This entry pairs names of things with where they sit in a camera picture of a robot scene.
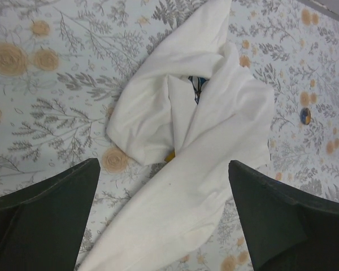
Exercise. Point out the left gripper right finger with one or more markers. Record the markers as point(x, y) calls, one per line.
point(285, 228)

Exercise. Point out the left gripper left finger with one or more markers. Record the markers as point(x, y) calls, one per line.
point(42, 225)

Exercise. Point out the white t-shirt with flower print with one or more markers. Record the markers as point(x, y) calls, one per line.
point(191, 97)

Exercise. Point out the round blue yellow brooch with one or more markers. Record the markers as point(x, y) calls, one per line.
point(305, 116)

